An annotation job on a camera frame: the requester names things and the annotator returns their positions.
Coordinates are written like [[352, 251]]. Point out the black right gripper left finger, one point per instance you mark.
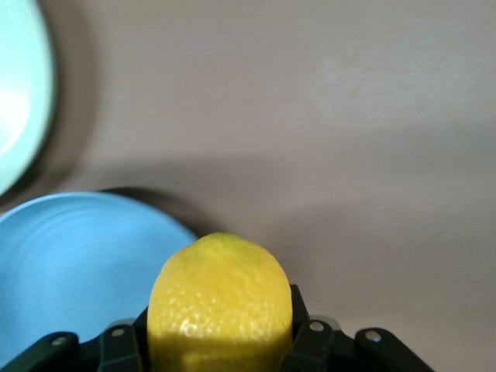
[[120, 345]]

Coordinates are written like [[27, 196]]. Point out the light green plate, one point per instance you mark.
[[19, 97]]

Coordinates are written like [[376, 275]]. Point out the yellow lemon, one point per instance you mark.
[[221, 302]]

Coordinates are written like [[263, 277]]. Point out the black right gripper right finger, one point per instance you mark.
[[310, 341]]

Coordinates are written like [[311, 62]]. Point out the blue plate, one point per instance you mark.
[[77, 263]]

